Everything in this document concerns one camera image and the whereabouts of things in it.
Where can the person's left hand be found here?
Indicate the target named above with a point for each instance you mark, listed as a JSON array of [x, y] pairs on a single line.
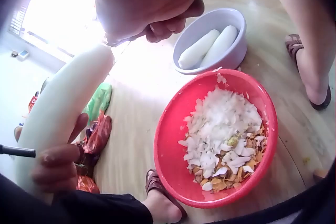
[[59, 163]]

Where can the person's left fingers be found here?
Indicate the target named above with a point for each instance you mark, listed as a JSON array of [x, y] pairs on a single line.
[[56, 167]]

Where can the person's right fingers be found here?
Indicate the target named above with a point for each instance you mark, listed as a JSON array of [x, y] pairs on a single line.
[[162, 29]]

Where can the person's right thumb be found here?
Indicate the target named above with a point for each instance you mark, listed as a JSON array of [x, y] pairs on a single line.
[[196, 7]]

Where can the person's left thumb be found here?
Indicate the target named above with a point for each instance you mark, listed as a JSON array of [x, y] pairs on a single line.
[[78, 126]]

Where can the long peeled white radish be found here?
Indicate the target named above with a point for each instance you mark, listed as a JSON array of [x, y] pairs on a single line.
[[65, 95]]

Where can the metal peeler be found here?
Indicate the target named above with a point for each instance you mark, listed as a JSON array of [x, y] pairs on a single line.
[[111, 43]]

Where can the red orange plastic bag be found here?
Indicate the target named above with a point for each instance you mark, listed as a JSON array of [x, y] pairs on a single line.
[[98, 134]]

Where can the green plastic bag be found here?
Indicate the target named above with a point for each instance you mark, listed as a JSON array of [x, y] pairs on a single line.
[[101, 99]]

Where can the short peeled white radish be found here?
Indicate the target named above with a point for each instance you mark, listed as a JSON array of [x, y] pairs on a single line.
[[223, 42], [195, 49]]

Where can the person's body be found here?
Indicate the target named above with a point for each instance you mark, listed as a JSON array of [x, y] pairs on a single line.
[[65, 208]]

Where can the lavender plastic bowl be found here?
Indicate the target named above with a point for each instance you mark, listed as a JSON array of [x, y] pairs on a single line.
[[236, 42]]

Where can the red plastic basin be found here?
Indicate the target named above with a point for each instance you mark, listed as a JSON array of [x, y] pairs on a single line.
[[170, 140]]

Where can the bright window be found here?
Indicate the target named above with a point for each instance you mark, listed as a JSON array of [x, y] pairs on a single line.
[[60, 16]]

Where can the pile of vegetable peelings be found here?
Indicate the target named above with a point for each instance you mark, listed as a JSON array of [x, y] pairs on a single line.
[[223, 129]]

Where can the person's legs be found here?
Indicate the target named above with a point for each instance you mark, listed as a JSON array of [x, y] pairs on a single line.
[[309, 50]]

